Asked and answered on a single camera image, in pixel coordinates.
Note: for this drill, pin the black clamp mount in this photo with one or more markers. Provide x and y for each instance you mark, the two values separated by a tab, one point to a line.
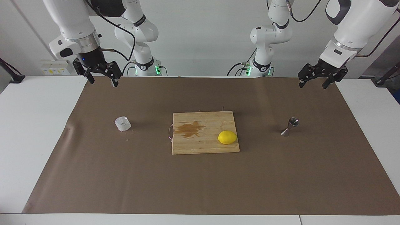
382	80
15	78

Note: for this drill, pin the blue object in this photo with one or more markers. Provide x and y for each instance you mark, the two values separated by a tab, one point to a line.
397	97

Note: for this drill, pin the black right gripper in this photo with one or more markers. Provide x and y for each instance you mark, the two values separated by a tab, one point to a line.
90	57

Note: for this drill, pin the wooden cutting board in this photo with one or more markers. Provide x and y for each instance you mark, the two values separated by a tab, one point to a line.
203	143

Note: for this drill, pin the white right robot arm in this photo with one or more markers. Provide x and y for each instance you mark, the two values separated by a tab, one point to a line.
72	18

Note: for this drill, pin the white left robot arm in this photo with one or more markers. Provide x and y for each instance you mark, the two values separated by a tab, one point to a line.
359	18

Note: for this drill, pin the small clear textured cup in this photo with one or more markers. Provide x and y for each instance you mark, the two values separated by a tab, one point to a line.
122	124

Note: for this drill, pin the steel double jigger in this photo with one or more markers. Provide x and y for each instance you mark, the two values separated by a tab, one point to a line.
292	123

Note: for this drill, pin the brown paper table mat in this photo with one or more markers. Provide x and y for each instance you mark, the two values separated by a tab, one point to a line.
125	175

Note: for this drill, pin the white wall socket box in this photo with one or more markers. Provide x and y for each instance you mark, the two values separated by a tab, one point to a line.
56	68

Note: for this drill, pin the yellow lemon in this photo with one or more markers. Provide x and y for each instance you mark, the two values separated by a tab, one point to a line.
227	137

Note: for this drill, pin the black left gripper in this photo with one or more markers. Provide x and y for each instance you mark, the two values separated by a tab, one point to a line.
331	66

